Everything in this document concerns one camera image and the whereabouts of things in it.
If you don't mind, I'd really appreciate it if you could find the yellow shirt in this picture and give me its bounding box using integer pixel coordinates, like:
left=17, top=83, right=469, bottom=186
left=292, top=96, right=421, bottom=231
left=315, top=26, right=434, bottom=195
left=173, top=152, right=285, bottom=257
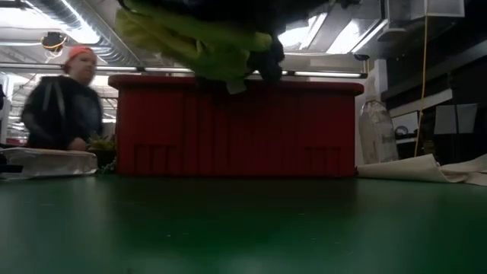
left=113, top=7, right=274, bottom=95

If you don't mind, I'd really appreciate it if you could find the yellow hanging cord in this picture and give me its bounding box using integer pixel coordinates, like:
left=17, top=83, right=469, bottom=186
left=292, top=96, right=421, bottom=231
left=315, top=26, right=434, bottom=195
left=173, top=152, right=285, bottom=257
left=413, top=0, right=430, bottom=158

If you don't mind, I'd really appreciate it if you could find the pale grey panel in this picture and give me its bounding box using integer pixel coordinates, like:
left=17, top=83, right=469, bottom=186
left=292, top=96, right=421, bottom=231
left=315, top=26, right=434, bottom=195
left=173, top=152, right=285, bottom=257
left=433, top=105, right=457, bottom=135
left=456, top=103, right=479, bottom=134

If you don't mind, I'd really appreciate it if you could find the small potted plant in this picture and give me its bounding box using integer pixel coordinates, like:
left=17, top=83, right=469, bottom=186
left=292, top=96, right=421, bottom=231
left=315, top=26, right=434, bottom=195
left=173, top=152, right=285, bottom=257
left=87, top=135, right=118, bottom=174

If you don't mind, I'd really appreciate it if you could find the pink cap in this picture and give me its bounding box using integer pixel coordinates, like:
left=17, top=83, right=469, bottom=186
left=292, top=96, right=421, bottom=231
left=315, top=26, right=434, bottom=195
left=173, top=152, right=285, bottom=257
left=62, top=45, right=95, bottom=65

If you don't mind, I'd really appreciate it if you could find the corrugated silver ventilation duct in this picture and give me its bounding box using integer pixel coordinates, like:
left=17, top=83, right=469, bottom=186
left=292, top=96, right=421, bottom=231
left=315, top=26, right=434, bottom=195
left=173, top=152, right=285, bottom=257
left=26, top=0, right=144, bottom=66

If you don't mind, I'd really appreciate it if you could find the clear plastic spray bottle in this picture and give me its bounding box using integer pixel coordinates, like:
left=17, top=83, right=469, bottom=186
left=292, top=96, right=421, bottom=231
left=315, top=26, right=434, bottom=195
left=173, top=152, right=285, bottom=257
left=357, top=99, right=399, bottom=165

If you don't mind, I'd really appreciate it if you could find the white tote bag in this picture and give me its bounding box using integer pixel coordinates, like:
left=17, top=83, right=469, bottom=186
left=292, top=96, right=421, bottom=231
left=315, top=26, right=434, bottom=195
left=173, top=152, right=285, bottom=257
left=356, top=153, right=487, bottom=187

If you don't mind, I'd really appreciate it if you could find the white ceiling unit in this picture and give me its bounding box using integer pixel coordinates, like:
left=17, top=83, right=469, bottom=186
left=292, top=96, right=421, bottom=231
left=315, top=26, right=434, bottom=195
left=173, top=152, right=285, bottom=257
left=387, top=0, right=467, bottom=22

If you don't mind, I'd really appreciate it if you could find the person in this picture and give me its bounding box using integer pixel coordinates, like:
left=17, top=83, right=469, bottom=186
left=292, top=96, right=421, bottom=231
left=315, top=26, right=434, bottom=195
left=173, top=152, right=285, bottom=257
left=21, top=45, right=104, bottom=151

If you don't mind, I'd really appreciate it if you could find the green table mat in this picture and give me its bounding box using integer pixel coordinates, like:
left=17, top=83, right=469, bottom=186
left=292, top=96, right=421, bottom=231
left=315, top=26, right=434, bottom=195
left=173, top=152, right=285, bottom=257
left=0, top=173, right=487, bottom=274

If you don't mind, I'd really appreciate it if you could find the red plastic laundry bin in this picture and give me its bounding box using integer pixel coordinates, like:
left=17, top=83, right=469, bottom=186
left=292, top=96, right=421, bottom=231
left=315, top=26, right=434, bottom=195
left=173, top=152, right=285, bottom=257
left=108, top=75, right=365, bottom=178

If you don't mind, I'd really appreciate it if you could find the grey-blue garment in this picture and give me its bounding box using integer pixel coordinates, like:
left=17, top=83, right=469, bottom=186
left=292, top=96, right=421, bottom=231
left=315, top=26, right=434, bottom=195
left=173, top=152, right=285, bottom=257
left=121, top=0, right=362, bottom=37

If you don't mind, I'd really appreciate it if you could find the black ceiling cable reel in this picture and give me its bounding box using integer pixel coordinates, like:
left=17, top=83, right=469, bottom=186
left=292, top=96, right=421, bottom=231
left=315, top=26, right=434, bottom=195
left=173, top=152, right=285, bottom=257
left=40, top=30, right=69, bottom=53

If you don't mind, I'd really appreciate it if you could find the orange-labelled clear plastic package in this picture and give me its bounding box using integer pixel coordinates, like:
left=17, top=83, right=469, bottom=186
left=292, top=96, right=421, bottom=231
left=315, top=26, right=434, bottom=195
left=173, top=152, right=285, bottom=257
left=0, top=147, right=99, bottom=180

